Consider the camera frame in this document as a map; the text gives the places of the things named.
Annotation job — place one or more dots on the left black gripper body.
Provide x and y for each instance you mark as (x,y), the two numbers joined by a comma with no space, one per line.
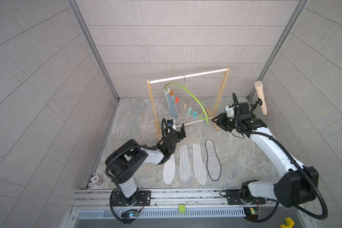
(178,136)

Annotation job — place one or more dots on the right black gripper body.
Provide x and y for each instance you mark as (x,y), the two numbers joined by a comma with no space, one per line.
(227,123)

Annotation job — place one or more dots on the white textured foam insole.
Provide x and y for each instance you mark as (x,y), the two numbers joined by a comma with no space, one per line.
(169,170)

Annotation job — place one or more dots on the white striped insole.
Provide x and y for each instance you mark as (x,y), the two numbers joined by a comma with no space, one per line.
(184,167)
(198,165)

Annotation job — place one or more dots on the grey blue insole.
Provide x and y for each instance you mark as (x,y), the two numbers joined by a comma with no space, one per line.
(171,101)

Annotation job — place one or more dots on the dark grey felt insole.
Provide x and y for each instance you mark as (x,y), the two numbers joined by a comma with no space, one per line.
(213,163)

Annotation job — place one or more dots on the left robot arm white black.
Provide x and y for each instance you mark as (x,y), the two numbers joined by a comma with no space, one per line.
(122,164)

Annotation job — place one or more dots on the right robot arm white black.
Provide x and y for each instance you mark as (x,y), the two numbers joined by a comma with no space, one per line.
(298,185)

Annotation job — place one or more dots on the black microphone stand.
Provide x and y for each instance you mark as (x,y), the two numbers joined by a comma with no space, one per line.
(258,102)

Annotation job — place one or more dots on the beige wooden microphone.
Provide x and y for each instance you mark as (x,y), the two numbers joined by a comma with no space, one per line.
(258,85)

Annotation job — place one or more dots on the green sticky block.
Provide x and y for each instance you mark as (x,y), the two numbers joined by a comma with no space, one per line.
(182,208)

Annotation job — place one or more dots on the left circuit board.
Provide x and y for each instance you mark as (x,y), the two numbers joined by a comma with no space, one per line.
(130,214)

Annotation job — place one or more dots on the circuit board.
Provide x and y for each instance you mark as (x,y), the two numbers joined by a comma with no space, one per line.
(252,213)
(130,214)

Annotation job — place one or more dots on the right circuit board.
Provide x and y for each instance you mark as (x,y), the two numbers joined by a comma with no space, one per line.
(252,213)

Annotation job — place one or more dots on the yellow plastic hook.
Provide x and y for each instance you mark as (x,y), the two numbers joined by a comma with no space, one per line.
(288,224)

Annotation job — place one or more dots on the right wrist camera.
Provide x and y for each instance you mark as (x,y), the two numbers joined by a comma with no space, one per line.
(230,111)

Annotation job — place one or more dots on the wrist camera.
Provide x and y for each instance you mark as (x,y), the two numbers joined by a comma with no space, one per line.
(230,111)
(171,123)

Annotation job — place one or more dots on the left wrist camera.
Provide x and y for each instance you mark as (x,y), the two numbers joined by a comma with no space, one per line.
(171,123)

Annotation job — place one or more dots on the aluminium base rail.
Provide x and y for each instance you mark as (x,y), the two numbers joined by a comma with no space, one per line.
(166,198)

